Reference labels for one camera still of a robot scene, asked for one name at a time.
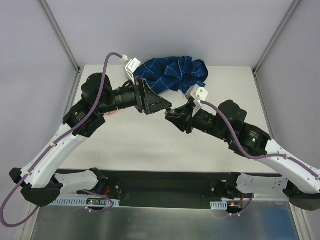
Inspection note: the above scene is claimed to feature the glitter nail polish bottle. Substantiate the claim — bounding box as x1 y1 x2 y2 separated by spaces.
165 112 178 118

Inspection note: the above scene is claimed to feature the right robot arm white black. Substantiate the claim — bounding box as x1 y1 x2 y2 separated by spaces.
165 100 320 211

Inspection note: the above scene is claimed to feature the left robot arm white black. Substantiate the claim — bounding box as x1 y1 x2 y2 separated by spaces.
9 73 172 207

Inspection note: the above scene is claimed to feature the blue plaid shirt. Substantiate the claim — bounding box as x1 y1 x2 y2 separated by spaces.
133 56 209 94

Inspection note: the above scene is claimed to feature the mannequin hand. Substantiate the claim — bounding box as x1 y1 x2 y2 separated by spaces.
104 109 119 116

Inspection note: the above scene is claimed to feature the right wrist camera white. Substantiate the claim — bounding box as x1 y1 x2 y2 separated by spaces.
185 84 209 117

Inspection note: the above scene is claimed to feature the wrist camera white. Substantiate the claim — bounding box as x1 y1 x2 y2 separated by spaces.
185 84 209 117
120 54 141 81

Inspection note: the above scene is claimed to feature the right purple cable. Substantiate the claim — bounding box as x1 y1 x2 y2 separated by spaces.
201 101 320 180

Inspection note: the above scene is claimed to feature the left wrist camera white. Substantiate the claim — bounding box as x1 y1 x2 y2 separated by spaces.
120 54 141 81

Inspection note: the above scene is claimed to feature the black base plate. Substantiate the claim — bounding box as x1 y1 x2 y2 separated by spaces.
54 168 241 208

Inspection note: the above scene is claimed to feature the right white cable duct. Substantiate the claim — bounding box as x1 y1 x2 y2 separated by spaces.
210 200 228 211

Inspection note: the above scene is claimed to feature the white cable duct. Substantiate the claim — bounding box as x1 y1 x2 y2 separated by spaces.
210 200 228 211
50 196 120 208

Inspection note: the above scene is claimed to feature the left white cable duct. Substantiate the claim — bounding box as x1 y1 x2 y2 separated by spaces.
50 196 120 208

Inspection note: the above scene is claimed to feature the left aluminium frame post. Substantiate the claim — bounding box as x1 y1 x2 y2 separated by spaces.
37 0 81 73

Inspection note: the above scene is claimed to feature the aluminium frame post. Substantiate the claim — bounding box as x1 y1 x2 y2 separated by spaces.
252 0 303 76
37 0 81 73

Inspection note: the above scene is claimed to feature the right aluminium frame post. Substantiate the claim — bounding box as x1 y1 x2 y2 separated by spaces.
252 0 303 76

